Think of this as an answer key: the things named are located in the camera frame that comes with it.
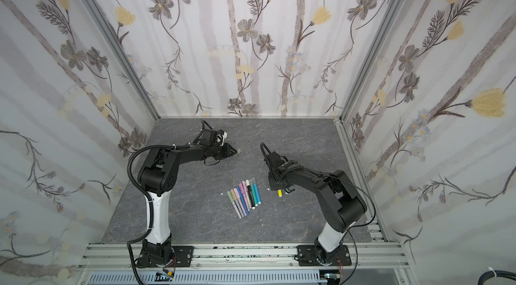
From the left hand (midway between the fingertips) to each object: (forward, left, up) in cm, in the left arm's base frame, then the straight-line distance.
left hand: (233, 146), depth 103 cm
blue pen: (-28, -6, -2) cm, 29 cm away
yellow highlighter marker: (-26, -22, 0) cm, 34 cm away
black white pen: (-26, -9, -2) cm, 27 cm away
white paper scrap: (-24, +4, -3) cm, 25 cm away
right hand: (-19, -20, 0) cm, 27 cm away
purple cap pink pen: (-22, -5, -2) cm, 23 cm away
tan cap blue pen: (-28, -2, -2) cm, 28 cm away
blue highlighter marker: (-24, -12, -2) cm, 27 cm away
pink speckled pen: (-25, -7, -2) cm, 26 cm away
